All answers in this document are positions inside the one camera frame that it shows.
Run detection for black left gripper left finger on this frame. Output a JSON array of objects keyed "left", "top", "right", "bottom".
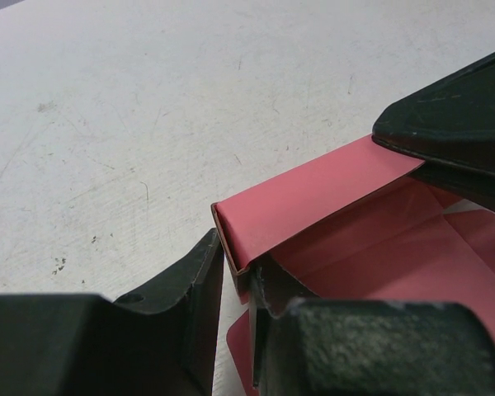
[{"left": 0, "top": 229, "right": 224, "bottom": 395}]

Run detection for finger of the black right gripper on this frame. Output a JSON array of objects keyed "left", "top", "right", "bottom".
[
  {"left": 372, "top": 52, "right": 495, "bottom": 165},
  {"left": 409, "top": 163, "right": 495, "bottom": 212}
]

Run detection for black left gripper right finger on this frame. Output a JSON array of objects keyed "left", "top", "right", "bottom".
[{"left": 249, "top": 256, "right": 495, "bottom": 395}]

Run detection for pink paper box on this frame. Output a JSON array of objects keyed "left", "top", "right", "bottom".
[{"left": 212, "top": 137, "right": 495, "bottom": 395}]

